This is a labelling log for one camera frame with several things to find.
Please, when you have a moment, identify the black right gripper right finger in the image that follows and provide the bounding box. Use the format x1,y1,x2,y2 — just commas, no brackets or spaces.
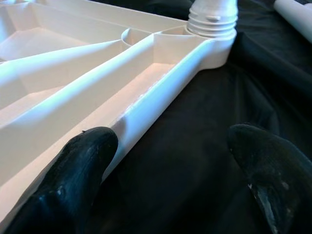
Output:
226,123,312,234

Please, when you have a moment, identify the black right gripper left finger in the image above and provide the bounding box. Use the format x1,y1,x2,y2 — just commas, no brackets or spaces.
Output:
2,126,119,234

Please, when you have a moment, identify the white plastic children table top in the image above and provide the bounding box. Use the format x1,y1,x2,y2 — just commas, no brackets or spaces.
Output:
0,0,238,210

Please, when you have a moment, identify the white plastic table leg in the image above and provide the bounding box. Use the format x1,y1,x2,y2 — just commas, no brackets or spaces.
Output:
273,0,312,43
187,0,238,39

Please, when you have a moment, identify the black plastic sheet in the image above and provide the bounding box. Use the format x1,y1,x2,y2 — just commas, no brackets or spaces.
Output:
92,0,312,234

